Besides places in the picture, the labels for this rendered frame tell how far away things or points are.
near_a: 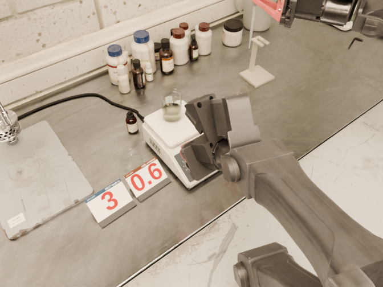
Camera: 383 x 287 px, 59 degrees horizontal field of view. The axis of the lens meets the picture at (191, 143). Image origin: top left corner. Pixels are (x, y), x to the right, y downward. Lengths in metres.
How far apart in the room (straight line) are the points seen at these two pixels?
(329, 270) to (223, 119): 0.27
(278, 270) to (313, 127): 0.56
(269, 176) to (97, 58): 0.82
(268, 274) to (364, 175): 0.48
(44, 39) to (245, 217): 0.74
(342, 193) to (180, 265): 0.41
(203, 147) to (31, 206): 0.44
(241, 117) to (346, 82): 0.72
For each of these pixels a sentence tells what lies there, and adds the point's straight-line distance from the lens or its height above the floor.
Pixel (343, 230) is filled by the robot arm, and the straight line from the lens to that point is 0.35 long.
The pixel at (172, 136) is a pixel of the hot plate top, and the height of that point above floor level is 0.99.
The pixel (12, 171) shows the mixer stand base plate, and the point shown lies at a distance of 0.93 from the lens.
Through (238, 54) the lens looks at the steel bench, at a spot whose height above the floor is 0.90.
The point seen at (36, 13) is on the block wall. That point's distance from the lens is 1.06.
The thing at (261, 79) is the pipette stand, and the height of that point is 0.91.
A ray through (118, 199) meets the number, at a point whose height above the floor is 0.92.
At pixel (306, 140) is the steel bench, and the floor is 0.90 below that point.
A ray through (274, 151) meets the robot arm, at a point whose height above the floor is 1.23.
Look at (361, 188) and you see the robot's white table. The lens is 0.90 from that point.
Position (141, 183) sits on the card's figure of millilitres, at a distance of 0.80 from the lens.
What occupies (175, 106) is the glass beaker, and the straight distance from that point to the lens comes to 0.78.
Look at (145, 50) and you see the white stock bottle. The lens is 1.06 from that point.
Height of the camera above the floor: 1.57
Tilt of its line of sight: 48 degrees down
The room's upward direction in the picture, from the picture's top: straight up
